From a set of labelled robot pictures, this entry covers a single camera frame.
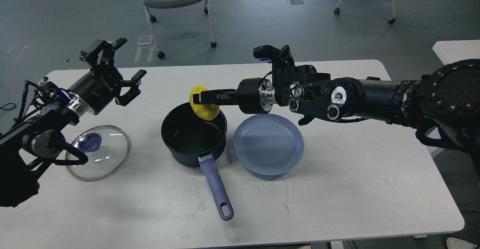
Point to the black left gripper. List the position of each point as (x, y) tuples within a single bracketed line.
[(103, 82)]

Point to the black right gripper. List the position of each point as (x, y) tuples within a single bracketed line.
[(247, 96)]

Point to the yellow potato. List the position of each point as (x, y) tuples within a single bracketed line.
[(204, 111)]

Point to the glass pot lid blue knob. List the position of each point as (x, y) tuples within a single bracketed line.
[(107, 147)]

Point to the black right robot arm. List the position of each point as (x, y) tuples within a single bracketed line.
[(443, 107)]

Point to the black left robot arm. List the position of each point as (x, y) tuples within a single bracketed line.
[(35, 140)]

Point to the dark blue saucepan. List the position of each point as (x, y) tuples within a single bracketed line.
[(195, 142)]

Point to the blue plate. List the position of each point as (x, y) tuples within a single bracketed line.
[(268, 144)]

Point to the white side table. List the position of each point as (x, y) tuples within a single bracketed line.
[(450, 51)]

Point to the white object at bottom edge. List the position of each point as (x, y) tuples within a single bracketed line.
[(455, 243)]

